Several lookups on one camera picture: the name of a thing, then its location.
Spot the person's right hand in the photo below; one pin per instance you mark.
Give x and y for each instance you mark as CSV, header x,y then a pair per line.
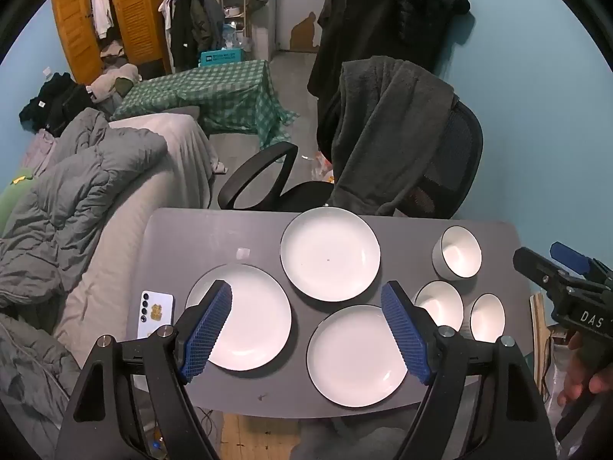
x,y
572,383

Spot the wooden louvred wardrobe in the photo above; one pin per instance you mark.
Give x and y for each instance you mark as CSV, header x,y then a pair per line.
x,y
136,9

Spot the beige clothes pile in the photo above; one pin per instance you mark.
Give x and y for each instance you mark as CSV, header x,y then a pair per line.
x,y
115,79

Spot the green checked tablecloth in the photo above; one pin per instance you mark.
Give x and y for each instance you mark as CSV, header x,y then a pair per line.
x,y
215,91

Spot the white plate black rim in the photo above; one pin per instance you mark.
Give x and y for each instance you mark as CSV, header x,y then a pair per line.
x,y
354,359
254,316
330,254

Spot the black hanging jacket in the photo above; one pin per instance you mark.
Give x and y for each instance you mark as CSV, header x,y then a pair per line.
x,y
182,33

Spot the teal storage box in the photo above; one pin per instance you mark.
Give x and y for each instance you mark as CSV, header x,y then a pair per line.
x,y
220,57

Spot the black hanging coat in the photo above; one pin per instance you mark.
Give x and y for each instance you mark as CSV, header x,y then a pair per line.
x,y
373,14

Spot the grey pillow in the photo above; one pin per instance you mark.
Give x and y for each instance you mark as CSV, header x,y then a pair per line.
x,y
182,111

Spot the wooden plank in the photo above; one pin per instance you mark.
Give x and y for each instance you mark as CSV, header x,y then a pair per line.
x,y
539,335

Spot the black mesh office chair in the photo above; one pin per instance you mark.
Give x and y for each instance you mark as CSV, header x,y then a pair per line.
x,y
459,153

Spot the white bowl black rim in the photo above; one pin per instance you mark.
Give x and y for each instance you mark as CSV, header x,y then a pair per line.
x,y
459,254
438,304
487,318

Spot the white smartphone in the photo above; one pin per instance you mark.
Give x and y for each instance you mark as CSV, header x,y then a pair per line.
x,y
155,311

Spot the small white hanging shirt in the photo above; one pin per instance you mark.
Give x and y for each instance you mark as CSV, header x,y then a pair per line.
x,y
165,9

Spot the plastic bag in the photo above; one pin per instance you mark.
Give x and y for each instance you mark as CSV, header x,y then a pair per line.
x,y
321,165

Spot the black clothes pile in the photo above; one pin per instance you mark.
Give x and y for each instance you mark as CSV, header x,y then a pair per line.
x,y
57,100

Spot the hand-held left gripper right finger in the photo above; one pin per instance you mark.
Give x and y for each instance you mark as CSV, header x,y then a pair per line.
x,y
402,330

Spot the person's grey trousers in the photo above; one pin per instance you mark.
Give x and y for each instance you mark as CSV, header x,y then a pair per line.
x,y
345,443

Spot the clear plastic water bottle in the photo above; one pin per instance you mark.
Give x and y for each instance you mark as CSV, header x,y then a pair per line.
x,y
234,38

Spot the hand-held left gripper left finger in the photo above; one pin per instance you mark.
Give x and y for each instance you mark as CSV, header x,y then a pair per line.
x,y
210,330

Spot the dark olive hanging jacket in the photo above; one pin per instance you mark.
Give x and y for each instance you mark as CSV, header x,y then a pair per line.
x,y
208,14

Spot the lavender cloth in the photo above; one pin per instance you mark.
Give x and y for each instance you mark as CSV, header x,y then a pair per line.
x,y
40,153

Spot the white shirt in wardrobe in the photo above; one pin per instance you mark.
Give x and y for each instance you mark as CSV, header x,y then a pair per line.
x,y
101,5

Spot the dark grey fleece robe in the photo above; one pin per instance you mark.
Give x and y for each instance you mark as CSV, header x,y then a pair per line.
x,y
383,129

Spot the green pillow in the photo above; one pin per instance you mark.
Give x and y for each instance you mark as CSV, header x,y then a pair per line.
x,y
12,196

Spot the grey quilted duvet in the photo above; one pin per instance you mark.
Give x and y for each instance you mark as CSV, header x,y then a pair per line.
x,y
72,191

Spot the beige bed sheet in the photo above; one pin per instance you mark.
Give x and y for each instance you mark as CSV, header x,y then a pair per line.
x,y
143,191

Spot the white door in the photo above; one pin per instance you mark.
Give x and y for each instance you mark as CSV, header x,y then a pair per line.
x,y
297,5

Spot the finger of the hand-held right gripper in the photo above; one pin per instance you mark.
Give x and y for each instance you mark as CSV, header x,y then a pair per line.
x,y
570,255
539,268

